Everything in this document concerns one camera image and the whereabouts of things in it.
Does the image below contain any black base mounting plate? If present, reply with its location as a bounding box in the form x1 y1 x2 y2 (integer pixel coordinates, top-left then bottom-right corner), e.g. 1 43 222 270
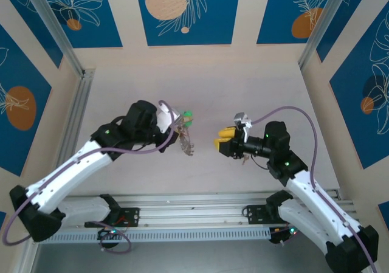
117 207 141 229
245 205 270 225

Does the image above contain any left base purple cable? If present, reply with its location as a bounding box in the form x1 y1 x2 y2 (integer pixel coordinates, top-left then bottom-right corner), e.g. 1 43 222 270
98 220 133 255

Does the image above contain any green key tag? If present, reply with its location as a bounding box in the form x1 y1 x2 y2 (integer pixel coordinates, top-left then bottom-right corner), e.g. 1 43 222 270
181 110 195 127

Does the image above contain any aluminium side rail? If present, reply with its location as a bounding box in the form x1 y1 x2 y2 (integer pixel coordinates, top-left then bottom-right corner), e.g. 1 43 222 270
59 68 96 176

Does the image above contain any silver key plate with rings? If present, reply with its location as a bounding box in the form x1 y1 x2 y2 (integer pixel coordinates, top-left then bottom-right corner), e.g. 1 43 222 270
177 122 195 158

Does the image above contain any grey slotted cable duct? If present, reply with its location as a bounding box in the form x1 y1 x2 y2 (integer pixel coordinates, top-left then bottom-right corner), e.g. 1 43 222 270
39 226 272 244

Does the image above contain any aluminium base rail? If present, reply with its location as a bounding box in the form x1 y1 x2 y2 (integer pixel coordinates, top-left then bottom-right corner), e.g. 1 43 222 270
65 190 355 230

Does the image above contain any aluminium corner post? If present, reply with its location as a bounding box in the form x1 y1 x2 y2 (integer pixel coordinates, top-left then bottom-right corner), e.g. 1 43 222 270
21 0 86 77
298 0 356 70

